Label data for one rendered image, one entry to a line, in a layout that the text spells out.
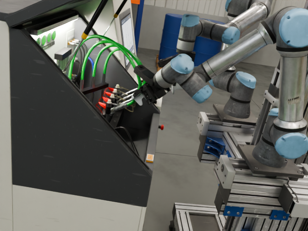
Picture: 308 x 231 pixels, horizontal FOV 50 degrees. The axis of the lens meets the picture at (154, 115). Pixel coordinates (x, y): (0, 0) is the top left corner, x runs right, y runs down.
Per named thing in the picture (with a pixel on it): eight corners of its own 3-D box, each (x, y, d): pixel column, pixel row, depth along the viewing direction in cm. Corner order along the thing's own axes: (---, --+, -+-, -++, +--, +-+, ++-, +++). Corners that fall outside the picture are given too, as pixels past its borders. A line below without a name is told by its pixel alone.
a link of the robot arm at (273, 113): (286, 135, 146) (296, 107, 140) (294, 149, 133) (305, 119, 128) (259, 129, 146) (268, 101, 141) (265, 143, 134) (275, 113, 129)
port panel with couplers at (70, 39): (69, 90, 177) (73, 33, 165) (63, 89, 177) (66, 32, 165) (76, 83, 189) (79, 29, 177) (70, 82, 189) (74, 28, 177)
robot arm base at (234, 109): (244, 109, 197) (249, 94, 193) (253, 119, 183) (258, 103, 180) (220, 106, 195) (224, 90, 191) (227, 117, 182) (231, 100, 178)
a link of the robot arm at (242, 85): (245, 102, 178) (252, 79, 172) (224, 94, 185) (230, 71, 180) (254, 98, 187) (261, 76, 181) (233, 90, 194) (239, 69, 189)
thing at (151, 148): (147, 201, 143) (152, 171, 137) (137, 200, 143) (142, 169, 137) (156, 137, 200) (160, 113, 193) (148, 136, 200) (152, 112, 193)
